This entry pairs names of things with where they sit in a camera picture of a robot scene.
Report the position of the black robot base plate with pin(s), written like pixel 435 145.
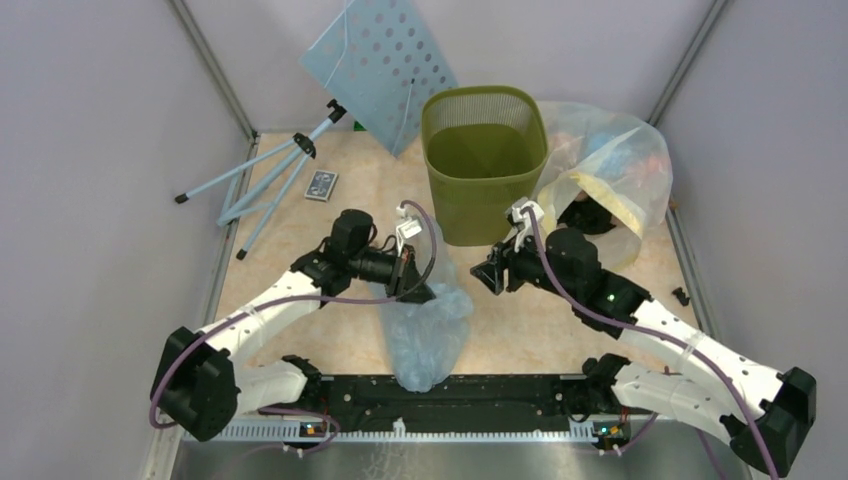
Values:
pixel 499 403

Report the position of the light blue trash bag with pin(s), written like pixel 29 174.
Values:
pixel 423 342

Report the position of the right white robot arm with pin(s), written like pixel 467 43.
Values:
pixel 762 414

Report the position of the small black clip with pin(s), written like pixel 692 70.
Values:
pixel 681 296

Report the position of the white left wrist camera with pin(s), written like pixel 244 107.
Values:
pixel 407 225

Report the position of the black crumpled trash bag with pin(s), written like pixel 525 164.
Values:
pixel 587 216

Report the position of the blue tripod stand legs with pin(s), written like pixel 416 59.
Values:
pixel 301 149

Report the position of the clear yellow-banded plastic bag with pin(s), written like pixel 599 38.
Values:
pixel 614 159

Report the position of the blue perforated music stand desk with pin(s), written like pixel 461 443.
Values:
pixel 380 61

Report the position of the green plastic trash bin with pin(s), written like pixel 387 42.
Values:
pixel 485 147

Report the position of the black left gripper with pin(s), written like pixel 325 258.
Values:
pixel 419 293

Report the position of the playing card deck box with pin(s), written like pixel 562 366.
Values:
pixel 321 186

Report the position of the white slotted cable duct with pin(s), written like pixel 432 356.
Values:
pixel 291 431

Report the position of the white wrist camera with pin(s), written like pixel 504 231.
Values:
pixel 519 217
pixel 407 225

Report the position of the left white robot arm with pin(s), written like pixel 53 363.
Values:
pixel 203 380

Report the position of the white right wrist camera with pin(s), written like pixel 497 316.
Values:
pixel 519 217

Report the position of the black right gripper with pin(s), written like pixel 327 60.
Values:
pixel 493 273

